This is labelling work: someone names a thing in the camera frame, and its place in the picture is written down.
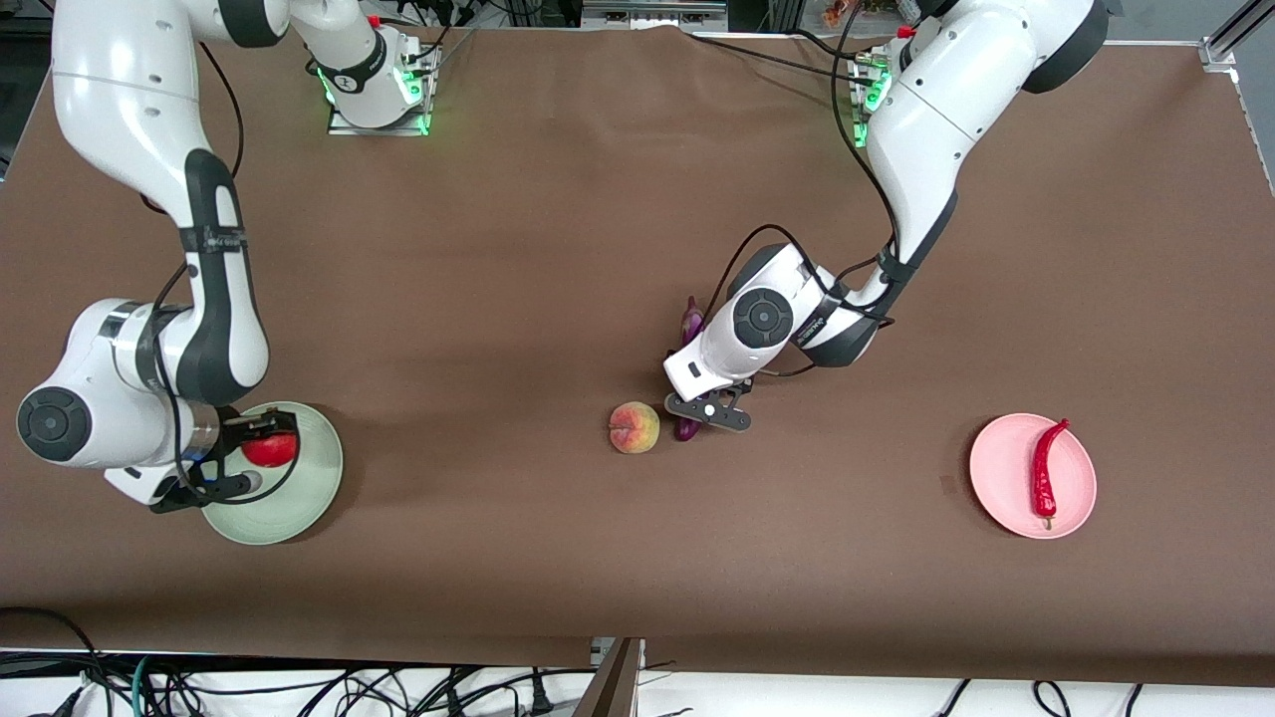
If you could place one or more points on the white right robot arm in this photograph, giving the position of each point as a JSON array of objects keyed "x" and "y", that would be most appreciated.
[{"x": 120, "y": 100}]

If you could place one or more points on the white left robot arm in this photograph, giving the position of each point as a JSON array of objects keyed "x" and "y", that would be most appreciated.
[{"x": 926, "y": 129}]

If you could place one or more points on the orange background clutter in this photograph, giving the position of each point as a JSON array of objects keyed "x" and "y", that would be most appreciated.
[{"x": 842, "y": 10}]

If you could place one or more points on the yellow-pink peach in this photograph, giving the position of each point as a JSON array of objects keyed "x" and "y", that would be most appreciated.
[{"x": 635, "y": 428}]

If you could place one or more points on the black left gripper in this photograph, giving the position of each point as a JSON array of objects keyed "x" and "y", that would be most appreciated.
[{"x": 745, "y": 387}]

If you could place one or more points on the grey table frame post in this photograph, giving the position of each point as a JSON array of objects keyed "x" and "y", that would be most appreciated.
[{"x": 613, "y": 687}]

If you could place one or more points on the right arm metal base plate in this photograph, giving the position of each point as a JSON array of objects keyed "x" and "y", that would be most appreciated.
[{"x": 379, "y": 130}]

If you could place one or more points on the red chili pepper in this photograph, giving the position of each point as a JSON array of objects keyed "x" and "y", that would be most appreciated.
[{"x": 1043, "y": 478}]

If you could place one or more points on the red pomegranate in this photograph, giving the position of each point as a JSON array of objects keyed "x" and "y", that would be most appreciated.
[{"x": 269, "y": 451}]

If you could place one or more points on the grey background device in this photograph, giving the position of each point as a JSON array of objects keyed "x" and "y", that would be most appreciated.
[{"x": 647, "y": 12}]

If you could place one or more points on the pink round plate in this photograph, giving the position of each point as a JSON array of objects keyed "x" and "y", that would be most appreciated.
[{"x": 996, "y": 478}]

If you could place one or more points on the aluminium frame profile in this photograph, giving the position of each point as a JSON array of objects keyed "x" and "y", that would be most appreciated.
[{"x": 1230, "y": 35}]

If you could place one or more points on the long purple eggplant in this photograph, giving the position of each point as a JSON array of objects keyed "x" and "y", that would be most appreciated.
[{"x": 689, "y": 324}]

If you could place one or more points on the brown table cover mat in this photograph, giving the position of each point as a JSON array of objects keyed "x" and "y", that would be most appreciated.
[{"x": 598, "y": 249}]

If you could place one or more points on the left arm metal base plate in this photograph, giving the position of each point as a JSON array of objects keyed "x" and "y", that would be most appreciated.
[{"x": 859, "y": 100}]

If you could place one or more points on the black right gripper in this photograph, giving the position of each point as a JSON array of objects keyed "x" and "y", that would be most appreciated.
[{"x": 235, "y": 435}]

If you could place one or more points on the green round plate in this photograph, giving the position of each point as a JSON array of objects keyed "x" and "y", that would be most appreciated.
[{"x": 289, "y": 508}]

